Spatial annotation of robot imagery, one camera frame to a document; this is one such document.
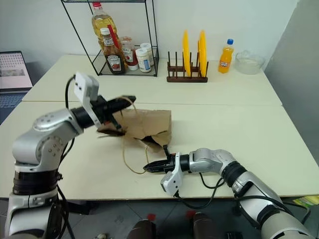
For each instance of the dark brown rounded shape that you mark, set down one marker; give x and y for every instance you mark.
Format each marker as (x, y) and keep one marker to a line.
(203, 225)
(142, 227)

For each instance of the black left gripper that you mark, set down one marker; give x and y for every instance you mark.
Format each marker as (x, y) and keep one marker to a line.
(103, 109)

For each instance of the dark wooden plate rack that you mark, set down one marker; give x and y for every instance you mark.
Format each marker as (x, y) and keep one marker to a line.
(187, 79)

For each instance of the brown paper bag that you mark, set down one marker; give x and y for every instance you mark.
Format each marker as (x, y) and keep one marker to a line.
(149, 123)

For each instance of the yellow cooking oil bottle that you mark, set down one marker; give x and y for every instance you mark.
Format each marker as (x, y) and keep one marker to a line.
(102, 23)

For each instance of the yellow green package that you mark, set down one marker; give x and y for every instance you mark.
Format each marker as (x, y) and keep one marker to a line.
(307, 200)

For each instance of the white seasoning jar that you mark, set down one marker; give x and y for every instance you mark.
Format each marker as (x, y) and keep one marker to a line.
(144, 62)
(147, 47)

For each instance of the clear glass bowl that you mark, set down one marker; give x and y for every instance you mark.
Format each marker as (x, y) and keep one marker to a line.
(249, 64)

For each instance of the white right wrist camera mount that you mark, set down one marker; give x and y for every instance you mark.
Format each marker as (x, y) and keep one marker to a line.
(172, 183)

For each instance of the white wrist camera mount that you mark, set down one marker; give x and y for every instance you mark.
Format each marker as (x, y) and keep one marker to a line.
(86, 85)
(172, 183)

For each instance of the dark brown sauce bottle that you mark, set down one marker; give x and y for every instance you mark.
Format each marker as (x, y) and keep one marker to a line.
(114, 61)

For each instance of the red ketchup bottle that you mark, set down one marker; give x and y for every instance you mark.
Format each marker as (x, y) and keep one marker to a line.
(130, 58)

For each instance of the orange soda bottle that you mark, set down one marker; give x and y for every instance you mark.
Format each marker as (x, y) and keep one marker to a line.
(225, 59)

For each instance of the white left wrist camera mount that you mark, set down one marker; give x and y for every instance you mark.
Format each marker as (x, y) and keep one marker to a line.
(86, 85)

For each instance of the open laptop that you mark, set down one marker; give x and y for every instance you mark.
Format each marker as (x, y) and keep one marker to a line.
(12, 72)

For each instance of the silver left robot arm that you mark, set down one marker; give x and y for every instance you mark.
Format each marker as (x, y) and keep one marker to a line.
(47, 142)

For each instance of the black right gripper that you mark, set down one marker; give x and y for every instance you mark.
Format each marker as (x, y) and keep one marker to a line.
(169, 163)

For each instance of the yellow plate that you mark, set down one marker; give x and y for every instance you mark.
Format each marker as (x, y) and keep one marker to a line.
(187, 54)
(203, 53)

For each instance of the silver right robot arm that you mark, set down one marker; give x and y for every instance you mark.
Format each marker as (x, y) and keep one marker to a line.
(249, 184)

